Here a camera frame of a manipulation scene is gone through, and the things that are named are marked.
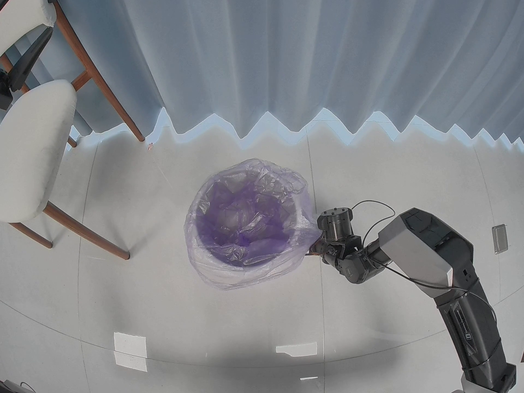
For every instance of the pale blue curtain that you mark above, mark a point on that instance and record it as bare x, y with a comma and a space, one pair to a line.
286, 35

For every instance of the purple plastic bag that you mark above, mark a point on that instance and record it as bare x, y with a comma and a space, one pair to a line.
254, 211

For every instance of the white cushioned wooden chair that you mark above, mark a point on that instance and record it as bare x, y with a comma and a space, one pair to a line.
32, 145

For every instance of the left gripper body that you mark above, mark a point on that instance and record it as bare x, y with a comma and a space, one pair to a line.
3, 82

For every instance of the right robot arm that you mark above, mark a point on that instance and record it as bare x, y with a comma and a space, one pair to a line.
425, 252

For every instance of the white trash bin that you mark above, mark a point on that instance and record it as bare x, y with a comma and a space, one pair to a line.
262, 263

